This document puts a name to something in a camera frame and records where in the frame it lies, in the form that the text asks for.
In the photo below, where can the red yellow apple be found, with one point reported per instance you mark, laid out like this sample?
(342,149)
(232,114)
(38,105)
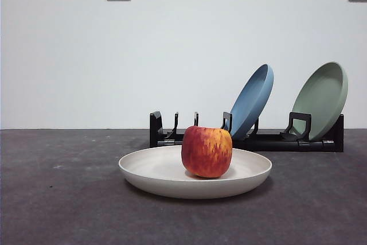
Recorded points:
(206,153)

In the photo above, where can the cream yellow round plate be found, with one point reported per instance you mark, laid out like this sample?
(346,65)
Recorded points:
(155,170)

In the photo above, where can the blue round plate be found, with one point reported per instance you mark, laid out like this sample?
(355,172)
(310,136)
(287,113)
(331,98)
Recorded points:
(252,104)

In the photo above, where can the black plate rack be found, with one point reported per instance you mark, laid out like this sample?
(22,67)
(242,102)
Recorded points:
(272,144)

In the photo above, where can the green round plate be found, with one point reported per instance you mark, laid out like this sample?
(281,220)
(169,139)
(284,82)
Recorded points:
(324,95)

